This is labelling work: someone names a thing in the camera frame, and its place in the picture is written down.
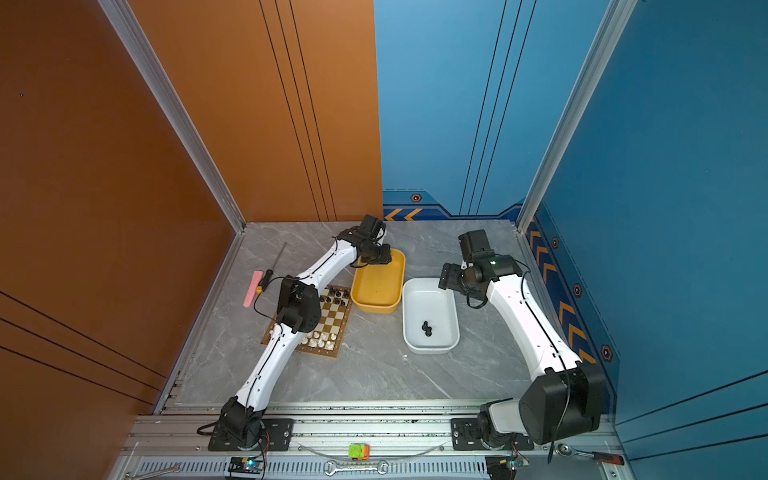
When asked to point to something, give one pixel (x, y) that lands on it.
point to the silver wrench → (332, 467)
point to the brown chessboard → (332, 319)
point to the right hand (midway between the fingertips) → (451, 283)
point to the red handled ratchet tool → (566, 450)
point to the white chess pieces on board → (314, 339)
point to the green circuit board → (245, 464)
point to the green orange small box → (360, 451)
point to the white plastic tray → (429, 317)
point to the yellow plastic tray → (379, 288)
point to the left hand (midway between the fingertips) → (391, 255)
